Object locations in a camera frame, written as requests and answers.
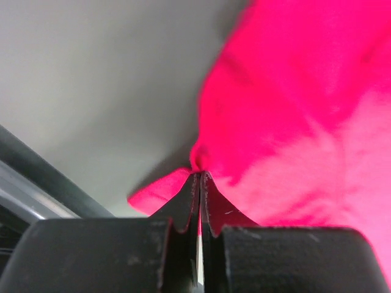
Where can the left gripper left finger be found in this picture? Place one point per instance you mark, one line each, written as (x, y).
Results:
(153, 254)

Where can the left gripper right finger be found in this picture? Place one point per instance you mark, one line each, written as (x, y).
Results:
(241, 256)

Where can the red t shirt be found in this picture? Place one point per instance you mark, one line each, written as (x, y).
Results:
(294, 121)

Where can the aluminium front rail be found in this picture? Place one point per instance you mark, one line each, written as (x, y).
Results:
(33, 190)

